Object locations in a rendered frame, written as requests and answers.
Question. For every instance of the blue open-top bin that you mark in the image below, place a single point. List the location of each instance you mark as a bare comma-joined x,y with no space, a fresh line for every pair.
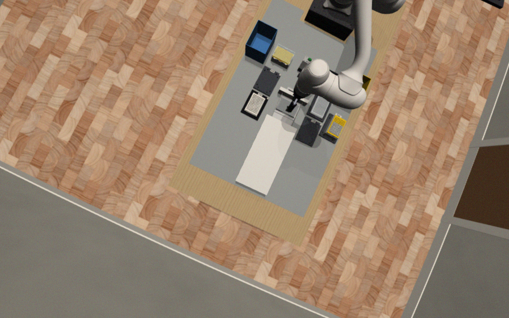
261,38

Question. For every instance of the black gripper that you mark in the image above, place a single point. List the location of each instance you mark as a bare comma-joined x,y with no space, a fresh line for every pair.
295,99

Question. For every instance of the yellow open-top bin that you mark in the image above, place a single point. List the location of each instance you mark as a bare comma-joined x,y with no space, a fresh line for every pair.
366,81

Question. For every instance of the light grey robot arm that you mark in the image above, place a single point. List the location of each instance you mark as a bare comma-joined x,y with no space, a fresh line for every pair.
345,90

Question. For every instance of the grey bench mat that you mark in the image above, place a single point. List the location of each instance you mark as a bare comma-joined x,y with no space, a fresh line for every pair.
230,134

